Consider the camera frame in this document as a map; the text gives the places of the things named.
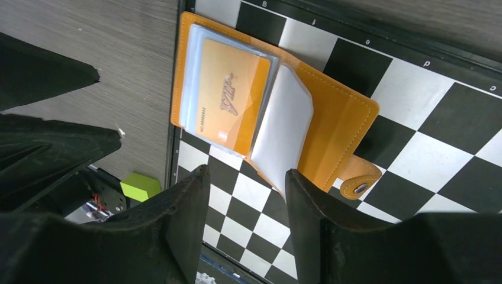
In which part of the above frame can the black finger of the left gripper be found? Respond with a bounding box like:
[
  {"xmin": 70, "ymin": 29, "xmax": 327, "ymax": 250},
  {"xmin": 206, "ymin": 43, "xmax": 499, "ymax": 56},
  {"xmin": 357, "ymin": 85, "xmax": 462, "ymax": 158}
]
[
  {"xmin": 1, "ymin": 114, "xmax": 121, "ymax": 212},
  {"xmin": 1, "ymin": 33, "xmax": 100, "ymax": 111}
]

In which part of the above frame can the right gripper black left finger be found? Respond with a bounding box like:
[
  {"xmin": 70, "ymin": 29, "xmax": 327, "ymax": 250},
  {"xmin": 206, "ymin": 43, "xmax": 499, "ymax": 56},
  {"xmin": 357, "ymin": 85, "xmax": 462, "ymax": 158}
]
[{"xmin": 1, "ymin": 164, "xmax": 210, "ymax": 283}]

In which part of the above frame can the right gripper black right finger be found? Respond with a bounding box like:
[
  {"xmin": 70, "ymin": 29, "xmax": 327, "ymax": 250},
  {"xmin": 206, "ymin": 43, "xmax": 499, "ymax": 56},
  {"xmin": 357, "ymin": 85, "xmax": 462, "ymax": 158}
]
[{"xmin": 285, "ymin": 169, "xmax": 501, "ymax": 283}]

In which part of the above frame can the gold VIP card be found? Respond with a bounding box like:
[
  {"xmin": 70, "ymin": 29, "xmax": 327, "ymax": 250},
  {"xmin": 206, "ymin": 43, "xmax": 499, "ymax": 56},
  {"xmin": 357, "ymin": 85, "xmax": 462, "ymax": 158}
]
[{"xmin": 195, "ymin": 39, "xmax": 271, "ymax": 156}]

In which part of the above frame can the green rectangular block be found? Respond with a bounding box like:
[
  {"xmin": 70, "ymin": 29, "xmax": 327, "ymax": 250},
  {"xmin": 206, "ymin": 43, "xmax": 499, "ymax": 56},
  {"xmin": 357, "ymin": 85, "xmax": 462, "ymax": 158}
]
[{"xmin": 120, "ymin": 173, "xmax": 161, "ymax": 202}]

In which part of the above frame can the black white chessboard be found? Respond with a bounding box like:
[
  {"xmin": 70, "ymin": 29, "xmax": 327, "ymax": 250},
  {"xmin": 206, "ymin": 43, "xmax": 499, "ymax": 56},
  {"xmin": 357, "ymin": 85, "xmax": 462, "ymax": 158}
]
[{"xmin": 172, "ymin": 1, "xmax": 501, "ymax": 283}]

